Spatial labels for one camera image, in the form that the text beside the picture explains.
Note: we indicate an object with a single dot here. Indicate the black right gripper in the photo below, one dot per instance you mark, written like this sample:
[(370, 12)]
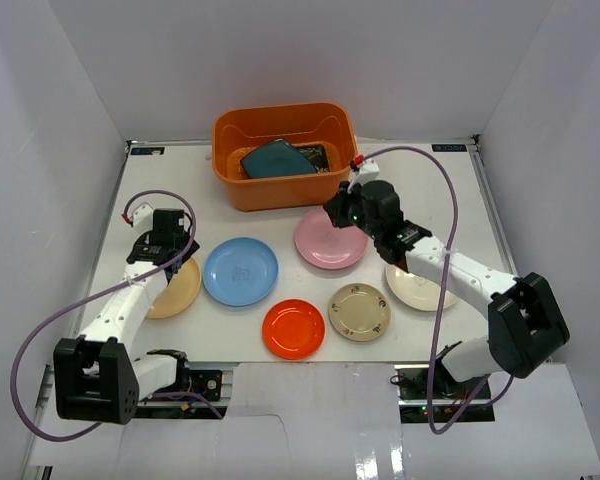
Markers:
[(337, 206)]

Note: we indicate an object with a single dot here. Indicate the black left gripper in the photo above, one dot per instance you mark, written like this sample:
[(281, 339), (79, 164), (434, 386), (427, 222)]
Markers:
[(178, 257)]

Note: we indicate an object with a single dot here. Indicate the pink round plate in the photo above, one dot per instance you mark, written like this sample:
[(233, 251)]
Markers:
[(325, 246)]

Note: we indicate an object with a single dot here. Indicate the yellow round plate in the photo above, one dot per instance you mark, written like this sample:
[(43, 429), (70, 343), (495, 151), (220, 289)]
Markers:
[(179, 294)]

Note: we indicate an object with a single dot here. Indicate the black floral square plate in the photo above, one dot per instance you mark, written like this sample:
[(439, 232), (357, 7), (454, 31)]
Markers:
[(316, 155)]

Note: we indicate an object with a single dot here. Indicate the blue round plate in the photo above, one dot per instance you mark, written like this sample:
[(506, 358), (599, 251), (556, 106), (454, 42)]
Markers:
[(240, 272)]

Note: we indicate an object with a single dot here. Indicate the teal square plate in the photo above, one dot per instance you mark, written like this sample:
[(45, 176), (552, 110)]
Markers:
[(276, 159)]

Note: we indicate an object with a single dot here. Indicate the cream white round plate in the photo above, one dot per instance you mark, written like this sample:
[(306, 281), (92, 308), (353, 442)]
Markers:
[(414, 291)]

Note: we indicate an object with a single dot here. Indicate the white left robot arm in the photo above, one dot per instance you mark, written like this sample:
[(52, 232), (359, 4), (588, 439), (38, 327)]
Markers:
[(95, 377)]

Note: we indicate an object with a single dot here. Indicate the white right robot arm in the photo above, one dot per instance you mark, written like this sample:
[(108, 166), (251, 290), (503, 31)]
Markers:
[(525, 323)]

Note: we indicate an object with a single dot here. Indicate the orange plastic bin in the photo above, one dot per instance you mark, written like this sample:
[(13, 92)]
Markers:
[(237, 132)]

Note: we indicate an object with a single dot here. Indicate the beige floral round plate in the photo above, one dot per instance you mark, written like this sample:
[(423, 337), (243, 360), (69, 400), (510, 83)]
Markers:
[(359, 312)]

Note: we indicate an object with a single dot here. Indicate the orange round plate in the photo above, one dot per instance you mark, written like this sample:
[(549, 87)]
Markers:
[(293, 329)]

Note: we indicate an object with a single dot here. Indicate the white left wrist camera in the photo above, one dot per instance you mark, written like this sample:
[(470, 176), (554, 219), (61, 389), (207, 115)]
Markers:
[(140, 218)]

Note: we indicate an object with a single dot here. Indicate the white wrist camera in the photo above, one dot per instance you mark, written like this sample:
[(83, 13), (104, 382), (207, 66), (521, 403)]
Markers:
[(140, 218), (363, 170)]

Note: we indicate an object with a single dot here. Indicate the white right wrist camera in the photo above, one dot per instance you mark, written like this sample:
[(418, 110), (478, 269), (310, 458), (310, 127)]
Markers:
[(363, 170)]

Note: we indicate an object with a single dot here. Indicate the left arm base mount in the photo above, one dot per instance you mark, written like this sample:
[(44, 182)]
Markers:
[(205, 396)]

